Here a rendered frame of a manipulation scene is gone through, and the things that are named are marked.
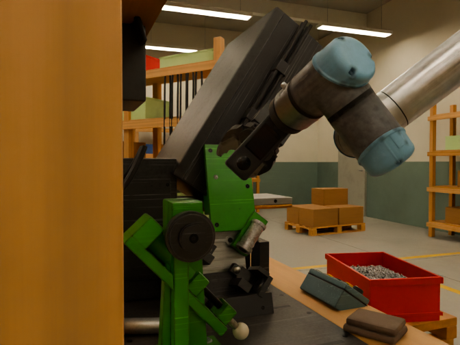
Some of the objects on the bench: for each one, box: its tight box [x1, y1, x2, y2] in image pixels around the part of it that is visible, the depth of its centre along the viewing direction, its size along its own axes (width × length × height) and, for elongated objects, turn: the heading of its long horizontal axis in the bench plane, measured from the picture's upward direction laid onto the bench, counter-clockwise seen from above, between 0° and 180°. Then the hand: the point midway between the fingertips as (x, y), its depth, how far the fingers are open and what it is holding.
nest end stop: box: [248, 275, 273, 298], centre depth 90 cm, size 4×7×6 cm
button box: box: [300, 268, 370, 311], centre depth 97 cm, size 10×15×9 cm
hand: (231, 165), depth 81 cm, fingers open, 6 cm apart
